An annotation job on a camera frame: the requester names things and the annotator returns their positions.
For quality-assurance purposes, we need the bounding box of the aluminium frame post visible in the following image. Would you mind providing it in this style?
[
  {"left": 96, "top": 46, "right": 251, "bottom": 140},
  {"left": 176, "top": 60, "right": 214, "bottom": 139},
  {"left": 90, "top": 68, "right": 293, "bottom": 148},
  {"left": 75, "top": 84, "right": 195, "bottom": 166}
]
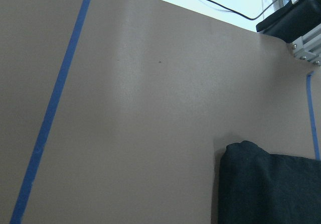
[{"left": 292, "top": 25, "right": 321, "bottom": 66}]

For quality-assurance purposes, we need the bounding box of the black graphic t-shirt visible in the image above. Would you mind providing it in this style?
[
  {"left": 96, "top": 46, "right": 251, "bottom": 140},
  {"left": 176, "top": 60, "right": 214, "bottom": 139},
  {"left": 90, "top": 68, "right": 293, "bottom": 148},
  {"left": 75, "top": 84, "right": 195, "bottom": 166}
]
[{"left": 218, "top": 141, "right": 320, "bottom": 223}]

